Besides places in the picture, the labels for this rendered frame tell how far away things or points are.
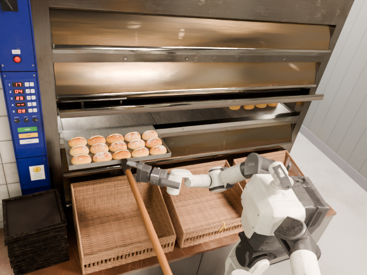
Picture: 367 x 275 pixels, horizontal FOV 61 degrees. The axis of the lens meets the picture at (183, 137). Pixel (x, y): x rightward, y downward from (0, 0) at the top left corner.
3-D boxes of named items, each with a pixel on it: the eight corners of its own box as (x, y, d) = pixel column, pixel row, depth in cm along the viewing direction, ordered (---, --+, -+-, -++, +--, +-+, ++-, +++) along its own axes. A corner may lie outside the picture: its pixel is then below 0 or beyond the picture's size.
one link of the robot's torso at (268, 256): (253, 245, 167) (259, 231, 160) (268, 267, 157) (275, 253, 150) (232, 251, 162) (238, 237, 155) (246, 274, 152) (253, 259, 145)
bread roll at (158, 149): (163, 148, 182) (164, 141, 179) (167, 155, 177) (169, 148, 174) (147, 151, 178) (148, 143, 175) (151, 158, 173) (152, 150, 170)
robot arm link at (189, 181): (169, 168, 158) (190, 168, 165) (165, 184, 160) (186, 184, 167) (175, 173, 153) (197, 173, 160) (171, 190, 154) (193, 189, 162)
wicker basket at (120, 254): (71, 213, 208) (69, 182, 193) (151, 198, 231) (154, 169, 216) (81, 276, 172) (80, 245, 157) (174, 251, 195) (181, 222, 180)
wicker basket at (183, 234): (154, 197, 232) (158, 168, 217) (219, 184, 255) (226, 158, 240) (179, 250, 197) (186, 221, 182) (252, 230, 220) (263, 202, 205)
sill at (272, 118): (58, 138, 182) (58, 132, 180) (292, 116, 255) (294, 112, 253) (59, 144, 178) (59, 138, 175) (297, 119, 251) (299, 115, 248)
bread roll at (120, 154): (129, 153, 174) (129, 145, 171) (131, 160, 169) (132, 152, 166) (111, 155, 170) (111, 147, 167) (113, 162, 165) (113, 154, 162)
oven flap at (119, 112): (59, 118, 153) (57, 107, 169) (323, 100, 225) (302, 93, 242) (59, 114, 152) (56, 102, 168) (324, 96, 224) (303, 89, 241)
